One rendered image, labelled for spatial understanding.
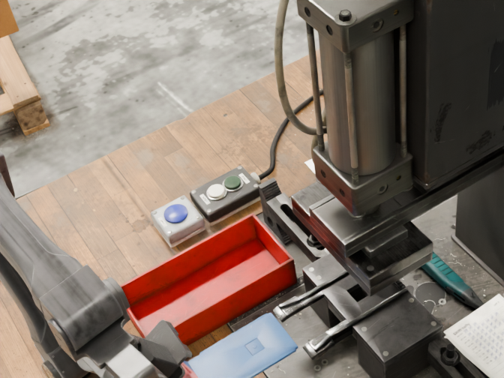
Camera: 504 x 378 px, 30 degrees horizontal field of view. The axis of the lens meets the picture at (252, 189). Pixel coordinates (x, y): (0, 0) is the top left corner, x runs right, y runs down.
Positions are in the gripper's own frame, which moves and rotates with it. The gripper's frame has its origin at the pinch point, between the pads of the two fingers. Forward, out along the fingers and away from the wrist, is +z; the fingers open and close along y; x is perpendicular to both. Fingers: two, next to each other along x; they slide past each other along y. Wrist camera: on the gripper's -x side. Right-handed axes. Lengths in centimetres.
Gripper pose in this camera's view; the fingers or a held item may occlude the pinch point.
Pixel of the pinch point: (190, 377)
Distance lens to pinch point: 128.0
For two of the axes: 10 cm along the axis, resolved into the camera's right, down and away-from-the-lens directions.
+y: 6.6, -7.4, -1.4
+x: -5.2, -5.9, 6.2
